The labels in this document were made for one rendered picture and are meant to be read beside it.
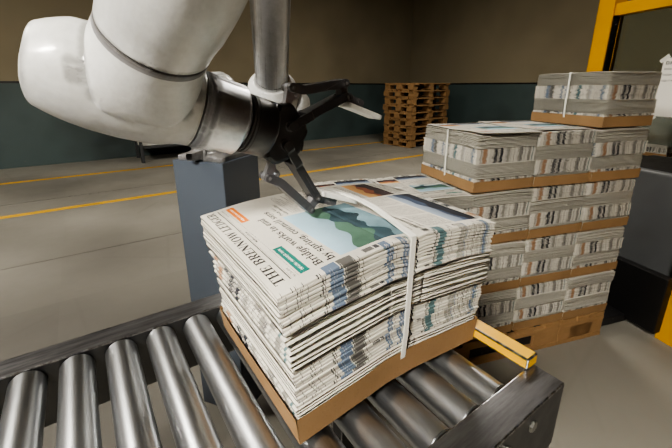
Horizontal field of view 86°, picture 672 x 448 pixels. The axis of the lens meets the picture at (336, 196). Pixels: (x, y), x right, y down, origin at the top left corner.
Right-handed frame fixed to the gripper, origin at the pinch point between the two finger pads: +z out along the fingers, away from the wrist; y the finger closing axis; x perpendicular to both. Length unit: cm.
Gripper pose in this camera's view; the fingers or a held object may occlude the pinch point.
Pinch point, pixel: (358, 156)
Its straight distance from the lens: 58.8
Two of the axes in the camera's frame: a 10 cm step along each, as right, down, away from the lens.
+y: -2.7, 9.6, 1.0
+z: 7.8, 1.5, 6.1
